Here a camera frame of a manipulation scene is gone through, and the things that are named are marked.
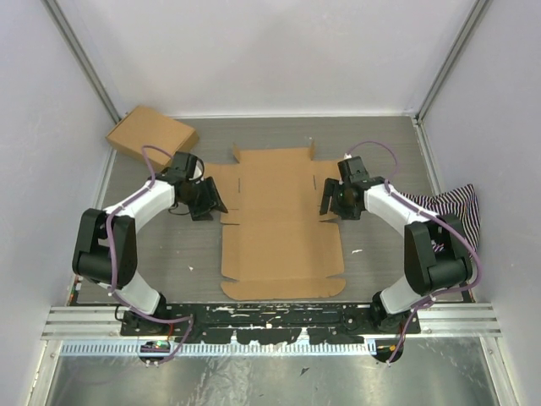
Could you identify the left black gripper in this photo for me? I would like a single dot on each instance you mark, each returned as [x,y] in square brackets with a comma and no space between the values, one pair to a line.
[202,211]

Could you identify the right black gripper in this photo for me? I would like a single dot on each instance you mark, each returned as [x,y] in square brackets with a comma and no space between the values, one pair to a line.
[332,189]

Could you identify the cardboard box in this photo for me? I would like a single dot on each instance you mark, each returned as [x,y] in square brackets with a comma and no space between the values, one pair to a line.
[146,126]
[275,242]

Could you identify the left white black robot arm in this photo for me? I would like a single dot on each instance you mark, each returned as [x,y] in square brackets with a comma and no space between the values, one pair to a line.
[106,250]

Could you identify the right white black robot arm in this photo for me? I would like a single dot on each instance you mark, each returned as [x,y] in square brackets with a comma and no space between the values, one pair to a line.
[436,255]

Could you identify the folded closed cardboard box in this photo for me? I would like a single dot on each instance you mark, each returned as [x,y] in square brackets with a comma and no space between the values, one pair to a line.
[146,126]

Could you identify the purple striped cloth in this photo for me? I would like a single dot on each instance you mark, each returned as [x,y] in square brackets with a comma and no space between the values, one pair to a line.
[462,202]

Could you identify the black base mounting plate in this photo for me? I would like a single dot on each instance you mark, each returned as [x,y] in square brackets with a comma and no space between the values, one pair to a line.
[270,323]

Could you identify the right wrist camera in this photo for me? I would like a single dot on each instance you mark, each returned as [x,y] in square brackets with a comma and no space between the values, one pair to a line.
[352,170]

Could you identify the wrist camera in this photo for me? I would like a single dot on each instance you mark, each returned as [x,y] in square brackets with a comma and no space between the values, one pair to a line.
[352,170]
[185,166]

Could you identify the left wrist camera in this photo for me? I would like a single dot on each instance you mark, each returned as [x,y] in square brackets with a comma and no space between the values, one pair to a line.
[185,166]

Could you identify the aluminium rail front beam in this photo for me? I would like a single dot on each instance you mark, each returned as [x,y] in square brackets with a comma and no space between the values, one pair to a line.
[439,320]

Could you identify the perforated cable duct strip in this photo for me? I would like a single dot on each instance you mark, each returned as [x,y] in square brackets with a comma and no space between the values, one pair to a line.
[161,349]

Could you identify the right aluminium frame post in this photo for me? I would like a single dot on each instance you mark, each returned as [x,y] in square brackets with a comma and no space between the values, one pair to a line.
[470,24]

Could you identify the aluminium frame post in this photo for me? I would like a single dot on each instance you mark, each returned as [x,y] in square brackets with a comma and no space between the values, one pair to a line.
[67,32]
[470,24]

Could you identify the left aluminium frame post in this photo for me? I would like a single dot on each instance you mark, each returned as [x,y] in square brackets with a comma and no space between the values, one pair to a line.
[67,32]

